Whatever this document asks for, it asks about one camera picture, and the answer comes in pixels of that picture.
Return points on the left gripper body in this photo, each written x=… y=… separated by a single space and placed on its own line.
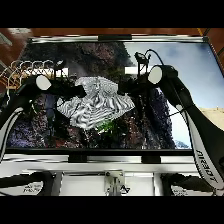
x=75 y=91

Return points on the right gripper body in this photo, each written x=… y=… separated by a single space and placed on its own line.
x=128 y=88

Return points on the black and white striped shirt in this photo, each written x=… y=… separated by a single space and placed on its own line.
x=100 y=103

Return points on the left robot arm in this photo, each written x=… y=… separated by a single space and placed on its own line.
x=20 y=96

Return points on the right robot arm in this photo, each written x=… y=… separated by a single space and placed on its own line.
x=203 y=133

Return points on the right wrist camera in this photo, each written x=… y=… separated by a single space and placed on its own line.
x=141 y=59

